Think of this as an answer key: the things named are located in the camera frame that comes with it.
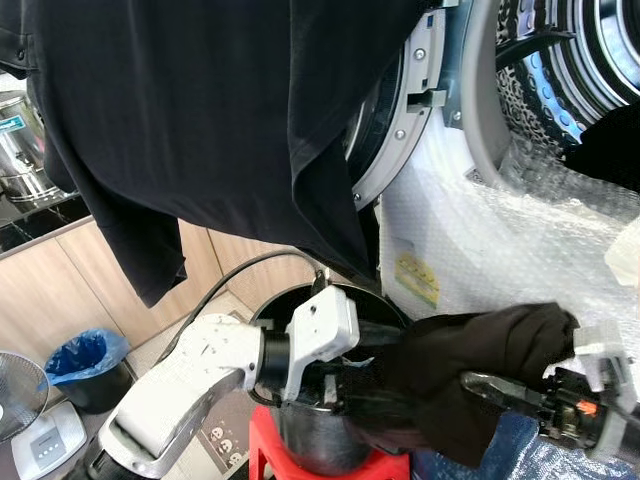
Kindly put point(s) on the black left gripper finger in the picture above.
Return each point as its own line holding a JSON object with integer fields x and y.
{"x": 378, "y": 335}

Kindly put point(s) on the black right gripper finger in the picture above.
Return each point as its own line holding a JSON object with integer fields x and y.
{"x": 505, "y": 392}

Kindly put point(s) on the dark brown garment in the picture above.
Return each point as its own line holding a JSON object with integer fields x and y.
{"x": 470, "y": 345}

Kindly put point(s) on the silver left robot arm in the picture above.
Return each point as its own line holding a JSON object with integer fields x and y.
{"x": 180, "y": 390}

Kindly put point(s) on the bubble-wrapped white washing machine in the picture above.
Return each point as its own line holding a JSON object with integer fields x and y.
{"x": 500, "y": 250}

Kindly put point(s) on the dark blue cloth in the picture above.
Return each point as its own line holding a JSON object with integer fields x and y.
{"x": 520, "y": 455}

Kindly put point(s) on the yellow washer sticker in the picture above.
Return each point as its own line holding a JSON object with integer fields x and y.
{"x": 418, "y": 280}

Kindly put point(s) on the black plastic bucket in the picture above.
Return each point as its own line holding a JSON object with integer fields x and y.
{"x": 310, "y": 445}

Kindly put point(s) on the red plastic stool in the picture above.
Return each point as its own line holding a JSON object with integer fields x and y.
{"x": 262, "y": 445}

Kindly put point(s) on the grey printed floor mat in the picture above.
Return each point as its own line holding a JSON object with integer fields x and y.
{"x": 225, "y": 435}

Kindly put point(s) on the white tape piece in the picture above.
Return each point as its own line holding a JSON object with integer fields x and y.
{"x": 625, "y": 255}

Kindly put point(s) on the grey washer door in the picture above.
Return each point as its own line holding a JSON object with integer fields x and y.
{"x": 415, "y": 110}

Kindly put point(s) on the black garment in drum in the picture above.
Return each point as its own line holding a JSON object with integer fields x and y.
{"x": 615, "y": 150}

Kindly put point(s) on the black bin with blue bag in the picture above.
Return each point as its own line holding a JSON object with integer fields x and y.
{"x": 85, "y": 360}

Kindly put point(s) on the leopard print cloth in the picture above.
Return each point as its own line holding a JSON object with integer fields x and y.
{"x": 520, "y": 100}

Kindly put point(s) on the black hanging shirt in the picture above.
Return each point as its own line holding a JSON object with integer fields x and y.
{"x": 200, "y": 120}

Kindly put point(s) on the light wooden cabinet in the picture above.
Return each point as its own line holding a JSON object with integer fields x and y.
{"x": 60, "y": 290}

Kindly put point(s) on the grey floor fan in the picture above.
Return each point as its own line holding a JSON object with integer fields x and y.
{"x": 20, "y": 395}

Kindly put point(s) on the black countertop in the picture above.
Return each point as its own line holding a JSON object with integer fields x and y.
{"x": 35, "y": 222}

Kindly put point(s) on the stainless steel pot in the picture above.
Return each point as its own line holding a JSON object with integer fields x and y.
{"x": 25, "y": 150}

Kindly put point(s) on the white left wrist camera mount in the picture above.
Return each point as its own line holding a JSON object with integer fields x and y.
{"x": 320, "y": 330}

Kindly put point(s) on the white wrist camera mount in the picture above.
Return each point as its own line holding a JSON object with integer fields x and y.
{"x": 608, "y": 360}
{"x": 320, "y": 330}

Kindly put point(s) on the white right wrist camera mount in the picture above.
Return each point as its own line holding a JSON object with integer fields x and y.
{"x": 608, "y": 360}

